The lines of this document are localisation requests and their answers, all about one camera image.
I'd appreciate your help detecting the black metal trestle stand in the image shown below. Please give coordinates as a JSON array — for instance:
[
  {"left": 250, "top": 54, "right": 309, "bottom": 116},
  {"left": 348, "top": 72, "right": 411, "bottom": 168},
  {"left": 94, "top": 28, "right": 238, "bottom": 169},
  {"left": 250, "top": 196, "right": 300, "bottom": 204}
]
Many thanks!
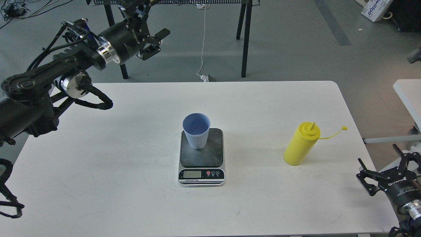
[{"left": 86, "top": 0, "right": 261, "bottom": 79}]

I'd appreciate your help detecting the blue ribbed plastic cup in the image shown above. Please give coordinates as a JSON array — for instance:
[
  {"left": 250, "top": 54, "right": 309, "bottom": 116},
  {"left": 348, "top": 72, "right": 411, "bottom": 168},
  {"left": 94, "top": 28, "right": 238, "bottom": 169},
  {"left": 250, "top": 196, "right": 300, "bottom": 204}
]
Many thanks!
[{"left": 182, "top": 113, "right": 210, "bottom": 149}]

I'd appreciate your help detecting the black digital kitchen scale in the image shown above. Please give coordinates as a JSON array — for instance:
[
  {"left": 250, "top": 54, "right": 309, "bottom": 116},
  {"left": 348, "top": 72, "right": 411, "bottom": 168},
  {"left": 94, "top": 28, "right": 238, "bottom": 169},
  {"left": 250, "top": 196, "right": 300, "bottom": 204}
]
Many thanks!
[{"left": 178, "top": 128, "right": 226, "bottom": 187}]

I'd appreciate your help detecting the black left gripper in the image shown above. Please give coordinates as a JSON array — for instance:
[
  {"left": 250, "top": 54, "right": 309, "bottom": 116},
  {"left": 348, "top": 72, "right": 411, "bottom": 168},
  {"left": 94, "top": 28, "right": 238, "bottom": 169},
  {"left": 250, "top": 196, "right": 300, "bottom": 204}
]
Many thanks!
[{"left": 97, "top": 0, "right": 170, "bottom": 65}]

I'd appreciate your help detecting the white power cable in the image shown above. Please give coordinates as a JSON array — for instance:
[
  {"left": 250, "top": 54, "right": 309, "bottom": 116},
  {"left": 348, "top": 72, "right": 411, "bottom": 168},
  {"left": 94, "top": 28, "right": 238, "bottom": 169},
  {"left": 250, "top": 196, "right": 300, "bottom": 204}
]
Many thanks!
[{"left": 196, "top": 3, "right": 211, "bottom": 83}]

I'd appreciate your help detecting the yellow squeeze seasoning bottle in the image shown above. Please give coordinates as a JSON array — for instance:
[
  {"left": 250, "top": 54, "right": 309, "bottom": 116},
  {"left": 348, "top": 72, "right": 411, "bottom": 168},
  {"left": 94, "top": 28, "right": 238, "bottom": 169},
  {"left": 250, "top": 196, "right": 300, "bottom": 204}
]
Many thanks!
[{"left": 283, "top": 122, "right": 348, "bottom": 166}]

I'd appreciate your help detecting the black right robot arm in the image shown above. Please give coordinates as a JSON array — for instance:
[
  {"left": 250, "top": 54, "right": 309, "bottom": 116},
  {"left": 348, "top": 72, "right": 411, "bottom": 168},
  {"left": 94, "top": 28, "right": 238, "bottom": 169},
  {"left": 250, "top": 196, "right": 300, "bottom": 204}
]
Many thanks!
[{"left": 356, "top": 144, "right": 421, "bottom": 237}]

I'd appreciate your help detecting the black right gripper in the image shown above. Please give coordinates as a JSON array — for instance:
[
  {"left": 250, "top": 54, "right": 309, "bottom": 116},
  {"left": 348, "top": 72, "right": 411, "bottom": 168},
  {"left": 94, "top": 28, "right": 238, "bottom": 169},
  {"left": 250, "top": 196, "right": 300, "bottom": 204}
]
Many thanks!
[{"left": 356, "top": 144, "right": 421, "bottom": 215}]

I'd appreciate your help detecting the white side table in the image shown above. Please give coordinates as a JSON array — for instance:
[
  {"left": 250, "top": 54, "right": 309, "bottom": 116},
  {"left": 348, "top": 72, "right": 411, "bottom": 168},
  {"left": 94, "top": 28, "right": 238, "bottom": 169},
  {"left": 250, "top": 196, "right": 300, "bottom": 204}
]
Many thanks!
[{"left": 393, "top": 79, "right": 421, "bottom": 131}]

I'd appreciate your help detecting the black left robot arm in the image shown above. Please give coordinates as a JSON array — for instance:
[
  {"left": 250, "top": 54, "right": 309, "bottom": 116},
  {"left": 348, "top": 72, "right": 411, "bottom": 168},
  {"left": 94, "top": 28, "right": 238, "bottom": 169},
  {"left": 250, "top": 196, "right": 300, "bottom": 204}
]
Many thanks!
[{"left": 0, "top": 0, "right": 170, "bottom": 145}]

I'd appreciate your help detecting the black cable bundle on floor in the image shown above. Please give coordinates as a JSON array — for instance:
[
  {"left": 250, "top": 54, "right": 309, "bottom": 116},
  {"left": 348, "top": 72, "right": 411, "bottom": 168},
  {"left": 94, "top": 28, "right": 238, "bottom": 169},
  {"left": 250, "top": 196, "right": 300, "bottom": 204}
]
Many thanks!
[{"left": 0, "top": 0, "right": 71, "bottom": 28}]

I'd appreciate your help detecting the white cardboard box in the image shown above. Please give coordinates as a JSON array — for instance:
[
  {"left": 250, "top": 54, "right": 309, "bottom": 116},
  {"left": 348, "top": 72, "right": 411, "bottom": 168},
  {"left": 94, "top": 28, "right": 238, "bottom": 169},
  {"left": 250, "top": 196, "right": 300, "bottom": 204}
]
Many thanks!
[{"left": 361, "top": 0, "right": 394, "bottom": 22}]

